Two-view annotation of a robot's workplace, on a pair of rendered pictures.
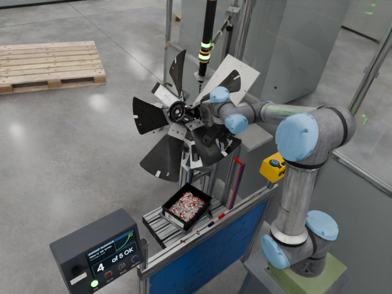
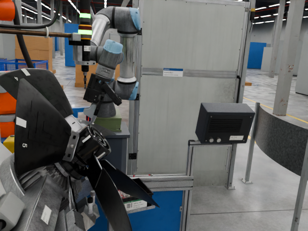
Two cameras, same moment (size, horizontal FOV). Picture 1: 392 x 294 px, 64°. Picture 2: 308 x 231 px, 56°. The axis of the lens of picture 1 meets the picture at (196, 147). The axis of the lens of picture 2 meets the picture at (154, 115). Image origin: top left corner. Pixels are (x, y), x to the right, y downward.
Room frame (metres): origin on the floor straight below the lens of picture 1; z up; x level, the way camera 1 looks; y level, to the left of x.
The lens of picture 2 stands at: (2.00, 0.76, 1.53)
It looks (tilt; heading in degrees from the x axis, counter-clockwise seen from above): 14 degrees down; 212
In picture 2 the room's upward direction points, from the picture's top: 3 degrees clockwise
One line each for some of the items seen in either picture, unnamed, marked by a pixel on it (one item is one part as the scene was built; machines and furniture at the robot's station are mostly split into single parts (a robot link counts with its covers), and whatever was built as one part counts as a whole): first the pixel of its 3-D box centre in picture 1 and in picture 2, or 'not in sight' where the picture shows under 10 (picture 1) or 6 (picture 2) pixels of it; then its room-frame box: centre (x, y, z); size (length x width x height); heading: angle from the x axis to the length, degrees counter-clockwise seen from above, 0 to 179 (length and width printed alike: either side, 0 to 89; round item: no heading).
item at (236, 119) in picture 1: (236, 117); (111, 55); (0.98, -0.14, 1.47); 0.11 x 0.11 x 0.08; 31
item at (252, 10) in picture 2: not in sight; (249, 20); (-1.02, -0.11, 1.82); 0.09 x 0.04 x 0.23; 134
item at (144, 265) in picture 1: (143, 255); (190, 157); (0.67, 0.15, 0.96); 0.03 x 0.03 x 0.20; 44
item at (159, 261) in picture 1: (216, 224); (108, 184); (0.96, -0.16, 0.82); 0.90 x 0.04 x 0.08; 134
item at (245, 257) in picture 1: (255, 231); not in sight; (1.26, -0.47, 0.39); 0.04 x 0.04 x 0.78; 44
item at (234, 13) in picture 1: (232, 14); not in sight; (1.91, -0.11, 1.55); 0.10 x 0.07 x 0.09; 169
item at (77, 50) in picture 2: (203, 66); (82, 49); (1.30, 0.02, 1.50); 0.09 x 0.07 x 0.10; 169
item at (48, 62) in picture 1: (52, 64); not in sight; (3.62, 2.00, 0.07); 1.20 x 1.00 x 0.15; 117
